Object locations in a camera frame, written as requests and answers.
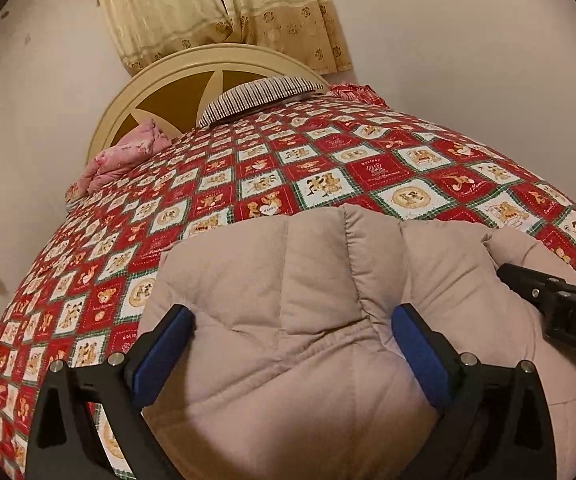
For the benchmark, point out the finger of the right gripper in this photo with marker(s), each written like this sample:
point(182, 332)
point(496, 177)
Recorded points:
point(539, 288)

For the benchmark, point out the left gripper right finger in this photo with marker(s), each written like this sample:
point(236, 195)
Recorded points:
point(494, 421)

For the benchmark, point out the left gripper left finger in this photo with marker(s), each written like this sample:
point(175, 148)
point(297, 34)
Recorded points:
point(64, 443)

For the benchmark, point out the beige quilted puffer jacket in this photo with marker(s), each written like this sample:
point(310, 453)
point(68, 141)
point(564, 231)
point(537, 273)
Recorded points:
point(293, 372)

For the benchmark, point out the red patchwork bedspread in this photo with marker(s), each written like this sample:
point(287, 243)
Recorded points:
point(85, 292)

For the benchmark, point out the pink folded blanket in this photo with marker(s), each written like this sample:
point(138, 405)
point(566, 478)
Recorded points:
point(140, 144)

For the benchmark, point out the striped pillow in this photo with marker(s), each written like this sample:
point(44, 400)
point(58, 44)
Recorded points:
point(255, 94)

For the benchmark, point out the cream wooden headboard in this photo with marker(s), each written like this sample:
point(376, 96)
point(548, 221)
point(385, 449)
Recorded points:
point(174, 91)

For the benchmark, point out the right window curtain panel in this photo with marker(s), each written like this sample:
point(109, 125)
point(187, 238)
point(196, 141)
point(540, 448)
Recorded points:
point(307, 30)

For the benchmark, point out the window curtain panel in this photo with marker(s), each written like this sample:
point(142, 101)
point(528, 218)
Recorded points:
point(144, 31)
point(307, 30)

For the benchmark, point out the left window curtain panel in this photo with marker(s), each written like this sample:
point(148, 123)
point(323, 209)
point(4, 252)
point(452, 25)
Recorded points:
point(144, 31)

